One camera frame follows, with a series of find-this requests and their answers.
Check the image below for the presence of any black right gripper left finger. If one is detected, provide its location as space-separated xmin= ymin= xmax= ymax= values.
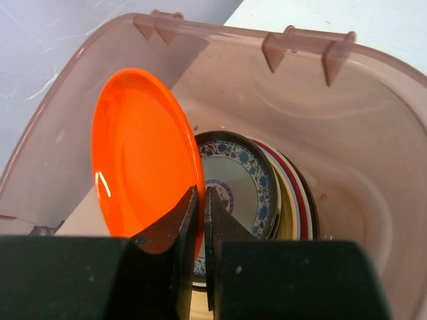
xmin=1 ymin=187 xmax=198 ymax=319

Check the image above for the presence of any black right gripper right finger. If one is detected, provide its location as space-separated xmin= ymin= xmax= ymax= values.
xmin=204 ymin=187 xmax=392 ymax=319

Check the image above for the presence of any beige peach plate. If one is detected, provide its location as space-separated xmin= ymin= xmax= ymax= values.
xmin=266 ymin=151 xmax=301 ymax=240

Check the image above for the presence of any red teal floral plate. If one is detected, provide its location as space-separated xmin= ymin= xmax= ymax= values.
xmin=251 ymin=137 xmax=318 ymax=240

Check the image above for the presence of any blue white patterned plate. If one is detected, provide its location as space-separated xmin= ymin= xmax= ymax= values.
xmin=192 ymin=130 xmax=280 ymax=284

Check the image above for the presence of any orange plastic plate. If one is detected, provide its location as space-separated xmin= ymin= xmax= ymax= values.
xmin=91 ymin=67 xmax=205 ymax=261

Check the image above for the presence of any pink translucent plastic bin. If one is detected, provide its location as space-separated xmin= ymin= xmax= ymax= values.
xmin=1 ymin=11 xmax=426 ymax=319

